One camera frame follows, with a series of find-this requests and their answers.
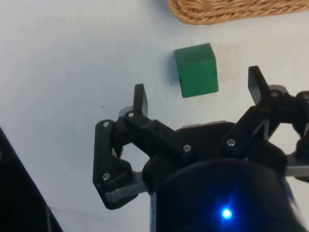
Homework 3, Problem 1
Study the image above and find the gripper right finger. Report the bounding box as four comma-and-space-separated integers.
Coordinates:
221, 65, 309, 181

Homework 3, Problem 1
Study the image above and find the wicker basket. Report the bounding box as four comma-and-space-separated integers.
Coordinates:
166, 0, 309, 26

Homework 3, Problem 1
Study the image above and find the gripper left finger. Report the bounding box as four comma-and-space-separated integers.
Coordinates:
93, 83, 194, 210

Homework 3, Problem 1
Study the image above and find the green cube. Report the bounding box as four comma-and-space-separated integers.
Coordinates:
174, 43, 219, 98

